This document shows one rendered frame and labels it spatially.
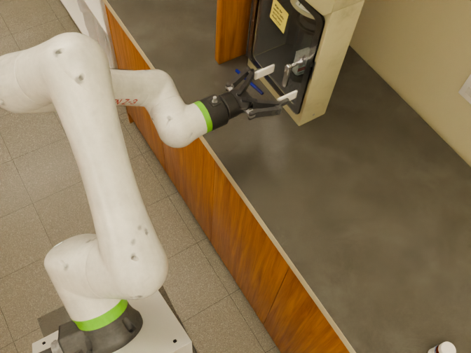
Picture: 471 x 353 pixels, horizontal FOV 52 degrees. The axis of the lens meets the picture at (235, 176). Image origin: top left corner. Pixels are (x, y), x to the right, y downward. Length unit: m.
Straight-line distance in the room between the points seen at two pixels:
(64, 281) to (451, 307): 1.01
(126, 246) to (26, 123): 2.07
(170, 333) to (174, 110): 0.57
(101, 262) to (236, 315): 1.38
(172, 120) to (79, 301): 0.51
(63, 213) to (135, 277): 1.65
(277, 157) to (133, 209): 0.72
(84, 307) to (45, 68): 0.50
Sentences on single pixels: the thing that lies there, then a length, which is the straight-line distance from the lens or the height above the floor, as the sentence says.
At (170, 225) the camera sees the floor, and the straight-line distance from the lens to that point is 2.45.
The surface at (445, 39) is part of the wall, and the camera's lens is 1.66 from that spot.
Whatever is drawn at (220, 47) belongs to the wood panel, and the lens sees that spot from 1.72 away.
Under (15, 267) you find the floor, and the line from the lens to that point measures 2.52.
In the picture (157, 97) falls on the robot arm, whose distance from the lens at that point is 1.32.
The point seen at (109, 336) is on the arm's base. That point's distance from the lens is 1.14.
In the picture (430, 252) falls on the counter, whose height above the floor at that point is 0.94.
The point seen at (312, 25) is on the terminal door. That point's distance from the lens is 1.35.
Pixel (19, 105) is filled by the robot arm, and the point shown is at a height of 1.46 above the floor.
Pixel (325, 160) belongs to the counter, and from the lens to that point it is 1.57.
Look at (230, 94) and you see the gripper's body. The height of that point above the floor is 1.18.
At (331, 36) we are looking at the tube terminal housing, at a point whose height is 1.32.
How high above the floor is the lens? 2.21
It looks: 59 degrees down
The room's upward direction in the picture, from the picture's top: 7 degrees clockwise
